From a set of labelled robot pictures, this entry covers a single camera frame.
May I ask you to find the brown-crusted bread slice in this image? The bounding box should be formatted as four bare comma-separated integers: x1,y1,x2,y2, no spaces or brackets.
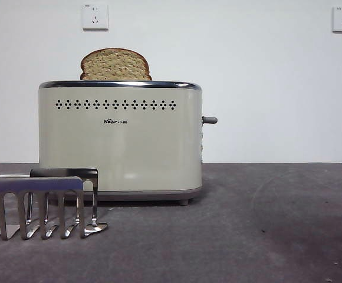
80,48,153,81

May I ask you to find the cream toaster with chrome rim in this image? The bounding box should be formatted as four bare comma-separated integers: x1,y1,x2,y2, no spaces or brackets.
38,80,203,206

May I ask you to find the shiny metal toast rack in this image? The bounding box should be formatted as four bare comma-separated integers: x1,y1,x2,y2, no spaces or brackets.
0,167,109,240

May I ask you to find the white power cable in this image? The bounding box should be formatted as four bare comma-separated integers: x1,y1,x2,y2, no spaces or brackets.
0,174,31,182

